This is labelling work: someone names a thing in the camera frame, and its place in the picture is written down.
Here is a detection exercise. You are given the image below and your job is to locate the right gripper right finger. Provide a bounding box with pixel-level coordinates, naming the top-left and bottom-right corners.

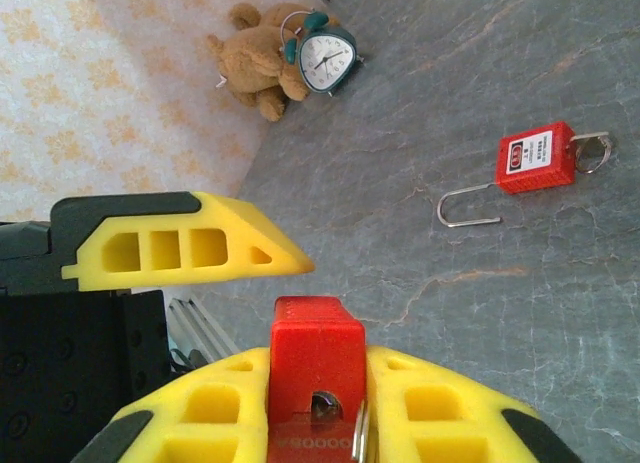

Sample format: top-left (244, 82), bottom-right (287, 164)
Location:
top-left (367, 345), bottom-right (584, 463)

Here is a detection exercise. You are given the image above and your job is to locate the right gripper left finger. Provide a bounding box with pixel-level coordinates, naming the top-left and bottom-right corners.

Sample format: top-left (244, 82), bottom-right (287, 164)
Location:
top-left (72, 346), bottom-right (274, 463)

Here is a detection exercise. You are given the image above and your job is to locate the silver key with ring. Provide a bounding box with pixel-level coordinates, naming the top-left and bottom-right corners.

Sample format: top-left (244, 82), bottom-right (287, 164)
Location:
top-left (568, 130), bottom-right (620, 176)
top-left (308, 389), bottom-right (372, 463)

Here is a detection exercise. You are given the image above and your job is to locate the red safety padlock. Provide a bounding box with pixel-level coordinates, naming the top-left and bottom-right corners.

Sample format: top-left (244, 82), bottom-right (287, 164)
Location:
top-left (268, 296), bottom-right (369, 463)
top-left (436, 120), bottom-right (576, 229)

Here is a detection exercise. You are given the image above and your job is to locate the brown teddy bear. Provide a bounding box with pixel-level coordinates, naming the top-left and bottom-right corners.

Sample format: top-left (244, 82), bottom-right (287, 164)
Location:
top-left (206, 1), bottom-right (341, 123)

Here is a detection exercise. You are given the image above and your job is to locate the teal alarm clock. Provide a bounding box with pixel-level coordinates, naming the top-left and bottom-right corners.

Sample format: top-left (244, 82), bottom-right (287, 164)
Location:
top-left (279, 11), bottom-right (365, 98)

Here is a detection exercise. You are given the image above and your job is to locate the left wrist black wire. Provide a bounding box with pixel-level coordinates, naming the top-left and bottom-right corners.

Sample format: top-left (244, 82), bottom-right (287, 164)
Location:
top-left (168, 346), bottom-right (204, 374)

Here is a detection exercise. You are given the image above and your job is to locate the aluminium table side rail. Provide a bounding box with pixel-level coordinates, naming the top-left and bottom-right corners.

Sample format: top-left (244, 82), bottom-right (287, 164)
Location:
top-left (167, 296), bottom-right (241, 365)

